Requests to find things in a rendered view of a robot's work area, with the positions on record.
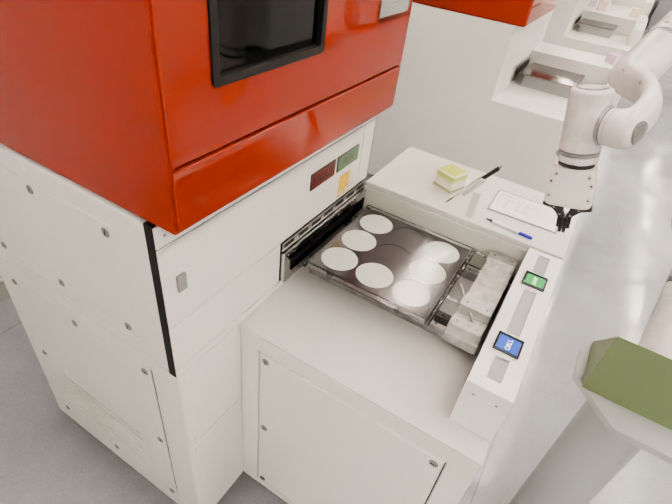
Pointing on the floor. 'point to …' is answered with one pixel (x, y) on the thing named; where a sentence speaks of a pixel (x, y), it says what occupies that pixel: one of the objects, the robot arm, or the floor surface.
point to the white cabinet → (335, 440)
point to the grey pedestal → (591, 449)
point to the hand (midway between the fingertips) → (563, 222)
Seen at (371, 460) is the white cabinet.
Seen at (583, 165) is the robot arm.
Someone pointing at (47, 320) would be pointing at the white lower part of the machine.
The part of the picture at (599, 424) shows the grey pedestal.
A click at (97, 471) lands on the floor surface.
